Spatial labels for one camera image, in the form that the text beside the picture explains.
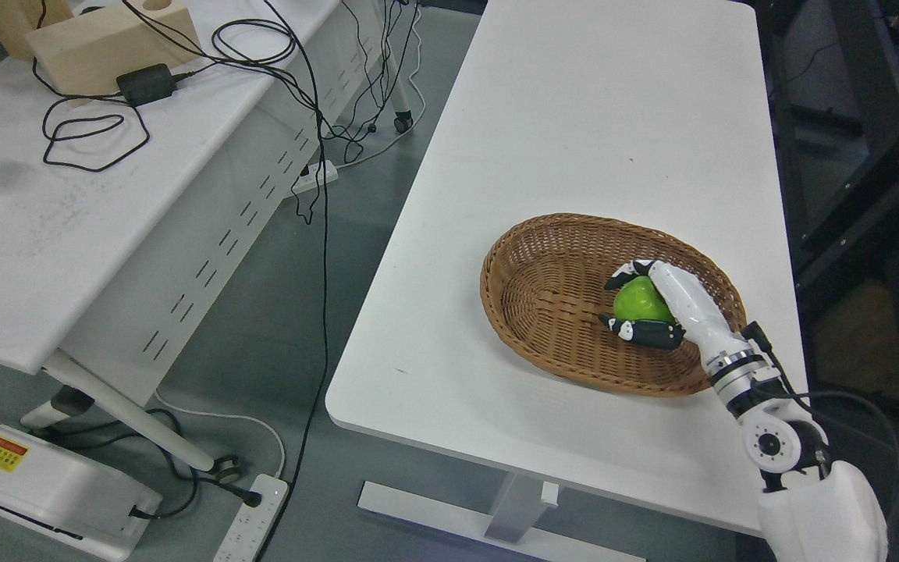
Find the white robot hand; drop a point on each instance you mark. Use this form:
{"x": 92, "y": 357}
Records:
{"x": 702, "y": 323}

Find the green apple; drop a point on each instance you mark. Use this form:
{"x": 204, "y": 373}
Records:
{"x": 640, "y": 300}

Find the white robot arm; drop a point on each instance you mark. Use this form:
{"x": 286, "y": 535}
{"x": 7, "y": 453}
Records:
{"x": 812, "y": 507}

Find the black metal left shelf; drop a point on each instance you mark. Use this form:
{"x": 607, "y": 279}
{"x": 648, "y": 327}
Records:
{"x": 832, "y": 73}

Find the brown wicker basket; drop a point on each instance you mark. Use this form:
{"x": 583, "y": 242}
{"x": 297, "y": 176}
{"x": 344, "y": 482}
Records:
{"x": 542, "y": 288}

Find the white desk with basket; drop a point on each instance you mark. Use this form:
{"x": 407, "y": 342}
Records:
{"x": 578, "y": 136}

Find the white power strip far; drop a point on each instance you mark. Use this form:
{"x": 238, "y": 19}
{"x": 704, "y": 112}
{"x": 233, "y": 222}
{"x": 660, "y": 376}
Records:
{"x": 316, "y": 175}

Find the white power strip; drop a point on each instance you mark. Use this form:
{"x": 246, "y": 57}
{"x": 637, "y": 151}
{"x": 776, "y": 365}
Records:
{"x": 316, "y": 175}
{"x": 245, "y": 537}

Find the white power strip near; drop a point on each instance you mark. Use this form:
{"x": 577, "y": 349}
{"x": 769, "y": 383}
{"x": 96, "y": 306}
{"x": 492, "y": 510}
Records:
{"x": 245, "y": 537}

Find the white folding table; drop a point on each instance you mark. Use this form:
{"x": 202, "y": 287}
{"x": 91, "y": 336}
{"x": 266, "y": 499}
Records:
{"x": 119, "y": 226}

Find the black power adapter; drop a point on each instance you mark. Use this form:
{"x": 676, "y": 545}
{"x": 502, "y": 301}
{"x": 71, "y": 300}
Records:
{"x": 146, "y": 85}

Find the wooden block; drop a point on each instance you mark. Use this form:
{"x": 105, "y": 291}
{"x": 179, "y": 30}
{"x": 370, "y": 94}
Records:
{"x": 85, "y": 54}

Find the white floor device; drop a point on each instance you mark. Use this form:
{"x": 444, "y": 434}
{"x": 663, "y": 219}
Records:
{"x": 70, "y": 498}

